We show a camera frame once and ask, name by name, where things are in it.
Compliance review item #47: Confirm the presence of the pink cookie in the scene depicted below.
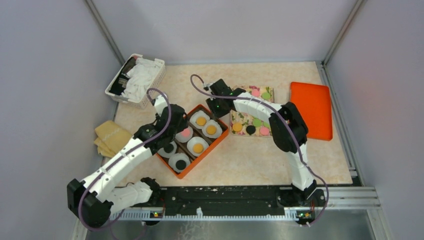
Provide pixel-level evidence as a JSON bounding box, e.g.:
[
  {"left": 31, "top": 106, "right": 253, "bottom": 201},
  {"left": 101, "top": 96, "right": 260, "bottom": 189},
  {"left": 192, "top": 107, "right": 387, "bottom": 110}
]
[
  {"left": 259, "top": 126, "right": 270, "bottom": 136},
  {"left": 251, "top": 88, "right": 261, "bottom": 97},
  {"left": 181, "top": 128, "right": 191, "bottom": 138}
]

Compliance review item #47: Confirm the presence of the yellow cookie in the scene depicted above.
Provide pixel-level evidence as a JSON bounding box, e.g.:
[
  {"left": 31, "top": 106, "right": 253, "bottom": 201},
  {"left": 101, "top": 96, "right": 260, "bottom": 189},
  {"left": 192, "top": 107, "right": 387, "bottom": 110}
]
[
  {"left": 192, "top": 143, "right": 204, "bottom": 154},
  {"left": 232, "top": 122, "right": 243, "bottom": 133},
  {"left": 206, "top": 124, "right": 217, "bottom": 136},
  {"left": 195, "top": 116, "right": 207, "bottom": 127}
]

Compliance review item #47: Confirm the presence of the orange cookie box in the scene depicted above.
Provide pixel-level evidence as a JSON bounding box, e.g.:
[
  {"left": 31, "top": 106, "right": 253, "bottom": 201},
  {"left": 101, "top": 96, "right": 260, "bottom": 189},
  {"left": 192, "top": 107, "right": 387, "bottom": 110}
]
[{"left": 156, "top": 104, "right": 229, "bottom": 179}]

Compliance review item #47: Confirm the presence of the floral serving tray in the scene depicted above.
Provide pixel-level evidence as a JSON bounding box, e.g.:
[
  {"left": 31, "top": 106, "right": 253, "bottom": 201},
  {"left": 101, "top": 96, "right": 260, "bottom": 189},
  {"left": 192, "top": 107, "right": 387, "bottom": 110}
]
[{"left": 230, "top": 85, "right": 275, "bottom": 137}]

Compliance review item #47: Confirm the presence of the black cookie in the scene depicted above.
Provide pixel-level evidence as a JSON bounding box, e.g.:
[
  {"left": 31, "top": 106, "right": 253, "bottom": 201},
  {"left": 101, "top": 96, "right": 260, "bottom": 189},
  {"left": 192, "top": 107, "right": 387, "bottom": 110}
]
[
  {"left": 163, "top": 143, "right": 175, "bottom": 154},
  {"left": 245, "top": 125, "right": 257, "bottom": 135},
  {"left": 175, "top": 159, "right": 187, "bottom": 171}
]

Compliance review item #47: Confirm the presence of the orange box lid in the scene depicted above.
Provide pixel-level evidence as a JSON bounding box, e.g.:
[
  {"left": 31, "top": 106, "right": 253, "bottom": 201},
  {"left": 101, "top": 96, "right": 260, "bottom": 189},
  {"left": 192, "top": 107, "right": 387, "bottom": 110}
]
[{"left": 290, "top": 82, "right": 333, "bottom": 141}]

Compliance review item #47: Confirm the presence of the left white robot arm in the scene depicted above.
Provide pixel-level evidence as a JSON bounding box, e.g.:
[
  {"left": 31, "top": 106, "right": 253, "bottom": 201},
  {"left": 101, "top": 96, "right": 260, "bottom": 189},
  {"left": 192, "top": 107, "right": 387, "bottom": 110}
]
[{"left": 67, "top": 96, "right": 188, "bottom": 230}]

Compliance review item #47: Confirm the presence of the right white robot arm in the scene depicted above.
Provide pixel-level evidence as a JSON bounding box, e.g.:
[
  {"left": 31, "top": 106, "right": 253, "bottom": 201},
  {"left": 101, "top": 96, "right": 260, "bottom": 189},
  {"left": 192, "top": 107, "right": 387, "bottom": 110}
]
[{"left": 203, "top": 79, "right": 317, "bottom": 206}]

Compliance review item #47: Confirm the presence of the paper cup back left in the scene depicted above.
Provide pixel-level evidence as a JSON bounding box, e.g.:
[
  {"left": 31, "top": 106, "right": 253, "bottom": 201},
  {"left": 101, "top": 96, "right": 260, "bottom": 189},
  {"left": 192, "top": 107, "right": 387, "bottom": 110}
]
[{"left": 189, "top": 110, "right": 211, "bottom": 130}]

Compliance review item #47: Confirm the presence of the paper cup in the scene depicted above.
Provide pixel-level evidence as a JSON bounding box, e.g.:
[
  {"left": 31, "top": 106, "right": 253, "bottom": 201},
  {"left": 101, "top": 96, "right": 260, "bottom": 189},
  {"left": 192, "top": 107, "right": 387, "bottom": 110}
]
[
  {"left": 187, "top": 136, "right": 209, "bottom": 157},
  {"left": 175, "top": 126, "right": 194, "bottom": 143},
  {"left": 189, "top": 110, "right": 211, "bottom": 130},
  {"left": 168, "top": 152, "right": 191, "bottom": 173},
  {"left": 157, "top": 141, "right": 177, "bottom": 159},
  {"left": 202, "top": 119, "right": 223, "bottom": 139}
]

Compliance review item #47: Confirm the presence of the paper cup middle left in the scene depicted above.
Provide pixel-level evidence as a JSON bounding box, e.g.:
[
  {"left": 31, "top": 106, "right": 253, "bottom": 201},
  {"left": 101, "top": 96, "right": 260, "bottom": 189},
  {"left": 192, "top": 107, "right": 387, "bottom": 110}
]
[{"left": 175, "top": 126, "right": 194, "bottom": 143}]

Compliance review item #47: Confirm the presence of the paper cup back right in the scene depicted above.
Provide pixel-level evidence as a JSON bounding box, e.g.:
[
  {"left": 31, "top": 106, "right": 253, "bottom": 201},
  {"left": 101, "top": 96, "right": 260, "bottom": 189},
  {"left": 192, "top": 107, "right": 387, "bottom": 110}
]
[{"left": 202, "top": 119, "right": 223, "bottom": 139}]

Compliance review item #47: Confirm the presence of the paper cup middle right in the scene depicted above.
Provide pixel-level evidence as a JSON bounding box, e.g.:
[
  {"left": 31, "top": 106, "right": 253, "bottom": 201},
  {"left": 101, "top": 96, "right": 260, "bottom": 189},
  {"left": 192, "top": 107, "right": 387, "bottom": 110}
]
[{"left": 187, "top": 136, "right": 209, "bottom": 157}]

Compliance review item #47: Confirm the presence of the paper cup front left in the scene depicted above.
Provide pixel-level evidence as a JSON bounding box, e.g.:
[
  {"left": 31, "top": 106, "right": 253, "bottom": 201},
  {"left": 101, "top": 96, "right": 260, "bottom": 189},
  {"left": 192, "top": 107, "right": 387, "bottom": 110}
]
[{"left": 157, "top": 141, "right": 177, "bottom": 159}]

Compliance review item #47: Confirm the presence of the black cookie front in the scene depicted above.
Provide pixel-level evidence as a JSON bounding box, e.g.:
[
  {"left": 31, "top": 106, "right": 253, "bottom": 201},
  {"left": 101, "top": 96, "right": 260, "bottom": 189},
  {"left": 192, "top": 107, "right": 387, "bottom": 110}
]
[{"left": 245, "top": 125, "right": 257, "bottom": 135}]

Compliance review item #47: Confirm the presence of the pink cookie back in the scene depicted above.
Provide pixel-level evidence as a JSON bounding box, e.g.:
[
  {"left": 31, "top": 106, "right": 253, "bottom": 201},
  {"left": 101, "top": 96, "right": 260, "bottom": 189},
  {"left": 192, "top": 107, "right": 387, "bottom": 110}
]
[{"left": 251, "top": 88, "right": 261, "bottom": 97}]

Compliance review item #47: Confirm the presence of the paper cup front right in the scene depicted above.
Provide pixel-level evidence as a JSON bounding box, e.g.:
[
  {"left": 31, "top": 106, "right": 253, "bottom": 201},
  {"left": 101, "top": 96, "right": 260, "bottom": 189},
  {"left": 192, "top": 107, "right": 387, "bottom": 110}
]
[{"left": 168, "top": 152, "right": 191, "bottom": 173}]

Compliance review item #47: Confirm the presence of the green cookie lower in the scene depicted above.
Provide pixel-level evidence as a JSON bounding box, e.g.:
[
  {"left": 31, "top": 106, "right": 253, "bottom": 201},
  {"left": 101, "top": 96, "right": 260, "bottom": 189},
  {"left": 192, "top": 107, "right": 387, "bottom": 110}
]
[{"left": 252, "top": 118, "right": 263, "bottom": 128}]

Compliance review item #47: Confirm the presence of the green cookie back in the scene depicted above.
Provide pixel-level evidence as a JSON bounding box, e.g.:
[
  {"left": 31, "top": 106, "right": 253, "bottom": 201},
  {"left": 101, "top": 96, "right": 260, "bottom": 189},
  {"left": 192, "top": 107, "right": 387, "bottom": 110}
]
[{"left": 261, "top": 92, "right": 272, "bottom": 100}]

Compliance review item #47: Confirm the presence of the pink cookie front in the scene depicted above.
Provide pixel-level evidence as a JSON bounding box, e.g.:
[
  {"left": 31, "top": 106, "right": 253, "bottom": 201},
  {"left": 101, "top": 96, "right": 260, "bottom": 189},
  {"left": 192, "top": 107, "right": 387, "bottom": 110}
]
[{"left": 259, "top": 126, "right": 270, "bottom": 136}]

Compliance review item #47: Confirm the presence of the white cloth in basket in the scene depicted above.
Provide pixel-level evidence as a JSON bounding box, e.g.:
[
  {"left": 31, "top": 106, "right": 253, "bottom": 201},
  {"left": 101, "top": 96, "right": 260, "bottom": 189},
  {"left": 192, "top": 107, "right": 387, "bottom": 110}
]
[{"left": 121, "top": 57, "right": 162, "bottom": 102}]

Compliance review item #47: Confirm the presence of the white plastic basket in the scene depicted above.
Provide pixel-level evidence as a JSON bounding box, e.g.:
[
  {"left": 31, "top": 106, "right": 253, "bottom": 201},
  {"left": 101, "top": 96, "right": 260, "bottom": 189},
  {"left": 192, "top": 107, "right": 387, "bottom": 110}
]
[{"left": 104, "top": 53, "right": 166, "bottom": 109}]

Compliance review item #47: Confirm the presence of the dark item in basket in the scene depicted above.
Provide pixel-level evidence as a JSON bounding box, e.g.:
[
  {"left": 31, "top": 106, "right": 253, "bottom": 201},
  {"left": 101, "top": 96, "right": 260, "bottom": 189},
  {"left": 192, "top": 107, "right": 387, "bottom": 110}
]
[{"left": 106, "top": 56, "right": 137, "bottom": 96}]

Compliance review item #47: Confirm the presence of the yellow folded cloth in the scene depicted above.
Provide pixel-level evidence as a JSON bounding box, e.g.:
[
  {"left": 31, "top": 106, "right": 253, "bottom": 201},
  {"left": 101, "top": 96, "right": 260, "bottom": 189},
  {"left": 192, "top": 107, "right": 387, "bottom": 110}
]
[{"left": 93, "top": 120, "right": 132, "bottom": 158}]

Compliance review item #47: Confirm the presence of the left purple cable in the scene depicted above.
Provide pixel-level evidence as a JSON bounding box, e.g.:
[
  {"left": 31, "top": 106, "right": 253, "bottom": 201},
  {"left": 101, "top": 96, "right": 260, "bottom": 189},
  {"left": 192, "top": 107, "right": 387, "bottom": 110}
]
[{"left": 77, "top": 87, "right": 172, "bottom": 240}]

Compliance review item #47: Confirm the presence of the purple cable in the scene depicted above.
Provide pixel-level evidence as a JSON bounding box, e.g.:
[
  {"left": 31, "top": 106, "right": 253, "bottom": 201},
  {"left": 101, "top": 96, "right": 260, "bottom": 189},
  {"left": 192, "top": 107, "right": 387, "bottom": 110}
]
[
  {"left": 77, "top": 87, "right": 172, "bottom": 240},
  {"left": 189, "top": 73, "right": 330, "bottom": 226}
]

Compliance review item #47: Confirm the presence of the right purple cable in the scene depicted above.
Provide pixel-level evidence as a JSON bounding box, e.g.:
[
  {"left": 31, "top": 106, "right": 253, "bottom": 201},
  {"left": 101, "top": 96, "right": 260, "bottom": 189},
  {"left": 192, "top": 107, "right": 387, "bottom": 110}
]
[{"left": 189, "top": 73, "right": 330, "bottom": 226}]

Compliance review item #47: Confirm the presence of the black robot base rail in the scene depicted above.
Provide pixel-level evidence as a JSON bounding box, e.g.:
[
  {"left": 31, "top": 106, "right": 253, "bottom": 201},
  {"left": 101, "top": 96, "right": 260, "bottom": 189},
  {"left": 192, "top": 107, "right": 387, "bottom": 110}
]
[{"left": 129, "top": 185, "right": 327, "bottom": 218}]

